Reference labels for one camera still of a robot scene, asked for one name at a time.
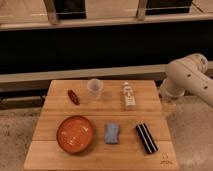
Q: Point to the orange ceramic bowl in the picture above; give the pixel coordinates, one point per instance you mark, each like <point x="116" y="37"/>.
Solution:
<point x="75" y="134"/>

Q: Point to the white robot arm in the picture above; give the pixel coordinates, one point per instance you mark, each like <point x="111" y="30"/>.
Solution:
<point x="187" y="74"/>

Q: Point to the clear plastic cup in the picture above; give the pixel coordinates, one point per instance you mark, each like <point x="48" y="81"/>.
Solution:
<point x="95" y="87"/>

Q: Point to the white plastic bottle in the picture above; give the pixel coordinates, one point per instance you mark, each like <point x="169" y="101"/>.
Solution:
<point x="129" y="98"/>

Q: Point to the red chili pepper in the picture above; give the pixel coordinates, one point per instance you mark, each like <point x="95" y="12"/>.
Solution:
<point x="73" y="97"/>

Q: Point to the blue sponge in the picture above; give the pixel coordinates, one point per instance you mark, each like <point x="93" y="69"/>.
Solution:
<point x="111" y="133"/>

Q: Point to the wooden table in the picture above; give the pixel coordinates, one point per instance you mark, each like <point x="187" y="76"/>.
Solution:
<point x="128" y="154"/>

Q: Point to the black white striped box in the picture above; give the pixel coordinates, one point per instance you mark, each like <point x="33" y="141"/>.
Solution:
<point x="146" y="138"/>

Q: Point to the metal window railing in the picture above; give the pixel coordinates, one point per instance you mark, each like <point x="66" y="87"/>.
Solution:
<point x="45" y="14"/>

